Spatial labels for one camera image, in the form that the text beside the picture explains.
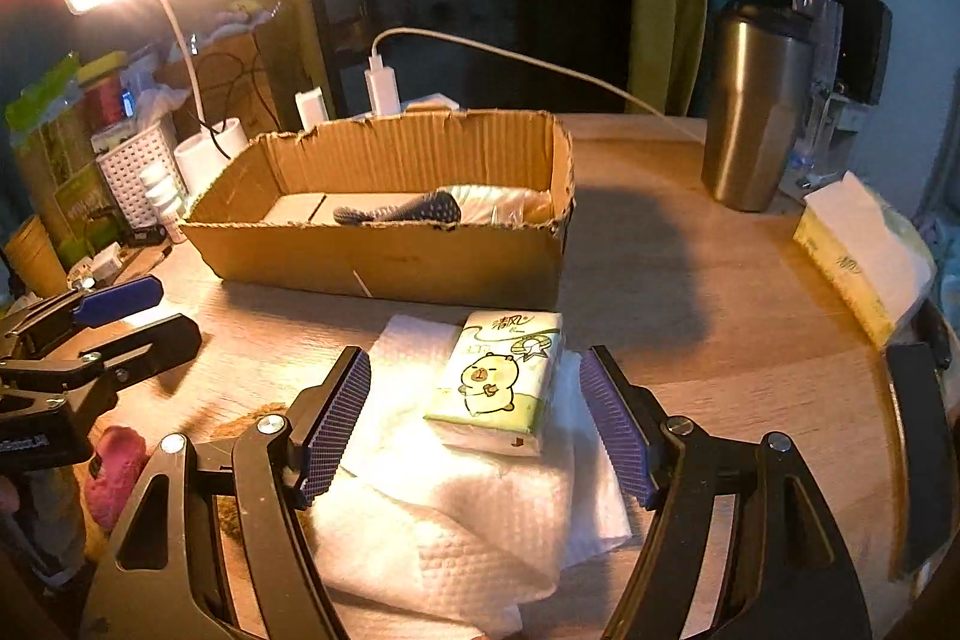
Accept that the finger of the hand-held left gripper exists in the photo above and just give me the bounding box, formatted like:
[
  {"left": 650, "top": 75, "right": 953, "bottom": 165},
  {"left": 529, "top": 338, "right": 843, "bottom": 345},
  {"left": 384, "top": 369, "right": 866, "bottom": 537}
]
[
  {"left": 0, "top": 314, "right": 202, "bottom": 440},
  {"left": 0, "top": 276, "right": 164, "bottom": 360}
]

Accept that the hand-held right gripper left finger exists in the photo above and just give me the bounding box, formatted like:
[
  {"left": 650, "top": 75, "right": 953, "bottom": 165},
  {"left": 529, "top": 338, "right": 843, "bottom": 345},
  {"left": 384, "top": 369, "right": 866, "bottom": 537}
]
[{"left": 79, "top": 346, "right": 372, "bottom": 640}]

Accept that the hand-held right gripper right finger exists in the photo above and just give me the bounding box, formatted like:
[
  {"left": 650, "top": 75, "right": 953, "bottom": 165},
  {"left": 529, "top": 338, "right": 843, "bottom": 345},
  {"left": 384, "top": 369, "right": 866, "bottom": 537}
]
[{"left": 579, "top": 346, "right": 875, "bottom": 640}]

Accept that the cartoon print tissue pack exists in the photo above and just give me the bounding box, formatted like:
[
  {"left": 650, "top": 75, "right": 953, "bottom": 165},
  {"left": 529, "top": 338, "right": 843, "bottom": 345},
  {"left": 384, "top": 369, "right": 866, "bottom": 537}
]
[{"left": 422, "top": 308, "right": 565, "bottom": 459}]

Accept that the white paper towel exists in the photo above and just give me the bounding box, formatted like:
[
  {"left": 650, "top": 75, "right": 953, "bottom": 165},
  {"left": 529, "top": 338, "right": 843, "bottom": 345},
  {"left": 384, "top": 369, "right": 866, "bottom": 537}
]
[{"left": 311, "top": 312, "right": 635, "bottom": 637}]

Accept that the pink fuzzy cloth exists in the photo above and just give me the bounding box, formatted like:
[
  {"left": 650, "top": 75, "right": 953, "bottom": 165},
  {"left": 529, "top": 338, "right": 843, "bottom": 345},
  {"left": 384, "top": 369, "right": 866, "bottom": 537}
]
[{"left": 82, "top": 426, "right": 151, "bottom": 530}]

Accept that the brown paper cup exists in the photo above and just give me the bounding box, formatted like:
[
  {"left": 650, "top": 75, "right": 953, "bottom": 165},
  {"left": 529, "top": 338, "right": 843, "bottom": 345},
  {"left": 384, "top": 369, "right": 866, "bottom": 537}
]
[{"left": 4, "top": 214, "right": 68, "bottom": 300}]

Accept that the white plastic basket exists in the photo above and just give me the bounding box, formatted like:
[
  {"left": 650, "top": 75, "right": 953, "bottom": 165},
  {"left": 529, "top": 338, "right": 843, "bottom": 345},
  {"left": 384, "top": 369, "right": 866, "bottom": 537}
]
[{"left": 91, "top": 122, "right": 188, "bottom": 229}]

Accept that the green snack packet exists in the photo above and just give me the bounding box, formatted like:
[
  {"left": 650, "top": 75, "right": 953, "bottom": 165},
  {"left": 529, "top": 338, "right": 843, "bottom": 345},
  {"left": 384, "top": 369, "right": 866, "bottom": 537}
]
[{"left": 6, "top": 51, "right": 125, "bottom": 262}]

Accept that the crumpled white tissue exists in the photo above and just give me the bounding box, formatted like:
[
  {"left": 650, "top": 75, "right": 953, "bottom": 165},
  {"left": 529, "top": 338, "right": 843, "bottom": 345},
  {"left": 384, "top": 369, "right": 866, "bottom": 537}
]
[{"left": 135, "top": 83, "right": 190, "bottom": 124}]

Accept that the red jar with yellow lid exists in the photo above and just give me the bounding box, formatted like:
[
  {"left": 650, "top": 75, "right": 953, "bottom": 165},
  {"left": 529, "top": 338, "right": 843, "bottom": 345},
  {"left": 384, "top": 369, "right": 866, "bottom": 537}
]
[{"left": 77, "top": 51, "right": 136, "bottom": 127}]

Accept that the dark mesh sock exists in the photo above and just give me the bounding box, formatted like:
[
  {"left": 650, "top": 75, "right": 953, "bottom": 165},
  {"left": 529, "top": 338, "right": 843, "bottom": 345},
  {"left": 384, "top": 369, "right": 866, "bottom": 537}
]
[{"left": 332, "top": 188, "right": 462, "bottom": 226}]

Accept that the tall brown cardboard box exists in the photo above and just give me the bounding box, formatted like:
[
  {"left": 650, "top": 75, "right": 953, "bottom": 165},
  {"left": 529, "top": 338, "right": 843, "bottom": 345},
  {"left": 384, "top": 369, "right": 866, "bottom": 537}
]
[{"left": 157, "top": 29, "right": 282, "bottom": 142}]

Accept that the white plastic packet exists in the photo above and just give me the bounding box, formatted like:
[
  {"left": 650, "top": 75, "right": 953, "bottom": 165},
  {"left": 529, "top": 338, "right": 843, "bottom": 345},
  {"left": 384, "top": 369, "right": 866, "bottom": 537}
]
[{"left": 450, "top": 184, "right": 556, "bottom": 226}]

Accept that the small white charger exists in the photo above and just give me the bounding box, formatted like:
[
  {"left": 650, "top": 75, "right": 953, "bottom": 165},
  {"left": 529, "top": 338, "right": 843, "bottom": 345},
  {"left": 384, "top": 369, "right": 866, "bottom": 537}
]
[{"left": 295, "top": 91, "right": 331, "bottom": 130}]

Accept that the yellow tissue box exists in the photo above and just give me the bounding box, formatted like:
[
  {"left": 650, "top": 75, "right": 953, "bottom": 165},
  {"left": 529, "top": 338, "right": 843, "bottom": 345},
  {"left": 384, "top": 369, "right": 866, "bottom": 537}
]
[{"left": 793, "top": 171, "right": 938, "bottom": 348}]

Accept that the black chair back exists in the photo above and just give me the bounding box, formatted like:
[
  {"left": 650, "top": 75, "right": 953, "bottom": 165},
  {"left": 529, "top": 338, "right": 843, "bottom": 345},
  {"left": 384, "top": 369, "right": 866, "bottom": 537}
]
[{"left": 885, "top": 302, "right": 960, "bottom": 581}]

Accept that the pile of plush toys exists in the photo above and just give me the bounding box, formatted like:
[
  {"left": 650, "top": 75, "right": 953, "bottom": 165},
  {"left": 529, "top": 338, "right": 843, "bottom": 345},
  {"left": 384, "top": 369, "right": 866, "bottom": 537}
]
[{"left": 217, "top": 0, "right": 282, "bottom": 32}]

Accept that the large white charger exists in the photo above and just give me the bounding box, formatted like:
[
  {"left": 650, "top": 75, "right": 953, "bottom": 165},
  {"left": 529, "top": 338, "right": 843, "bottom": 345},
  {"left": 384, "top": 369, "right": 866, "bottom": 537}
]
[{"left": 364, "top": 56, "right": 402, "bottom": 116}]

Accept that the stainless steel tumbler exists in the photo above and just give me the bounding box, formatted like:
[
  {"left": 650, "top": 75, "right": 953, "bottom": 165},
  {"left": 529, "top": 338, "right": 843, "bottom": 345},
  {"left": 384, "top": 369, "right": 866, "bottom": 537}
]
[{"left": 701, "top": 2, "right": 818, "bottom": 214}]

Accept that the clear water bottle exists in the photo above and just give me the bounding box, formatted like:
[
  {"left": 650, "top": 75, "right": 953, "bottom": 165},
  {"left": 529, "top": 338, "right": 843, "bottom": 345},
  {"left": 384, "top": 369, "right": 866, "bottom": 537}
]
[{"left": 791, "top": 0, "right": 845, "bottom": 184}]

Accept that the black appliance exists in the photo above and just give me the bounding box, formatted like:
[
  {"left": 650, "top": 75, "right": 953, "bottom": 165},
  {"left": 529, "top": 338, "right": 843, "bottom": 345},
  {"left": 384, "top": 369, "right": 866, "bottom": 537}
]
[{"left": 832, "top": 0, "right": 893, "bottom": 105}]

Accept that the black lamp cable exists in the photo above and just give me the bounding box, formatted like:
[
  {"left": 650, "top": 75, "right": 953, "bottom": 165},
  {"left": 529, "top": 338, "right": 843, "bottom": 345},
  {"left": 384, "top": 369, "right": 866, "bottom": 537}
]
[{"left": 196, "top": 51, "right": 265, "bottom": 155}]

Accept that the white charging cable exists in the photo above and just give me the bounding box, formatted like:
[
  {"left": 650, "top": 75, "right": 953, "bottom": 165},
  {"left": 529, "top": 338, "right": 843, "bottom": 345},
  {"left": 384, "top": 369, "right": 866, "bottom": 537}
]
[{"left": 371, "top": 26, "right": 706, "bottom": 142}]

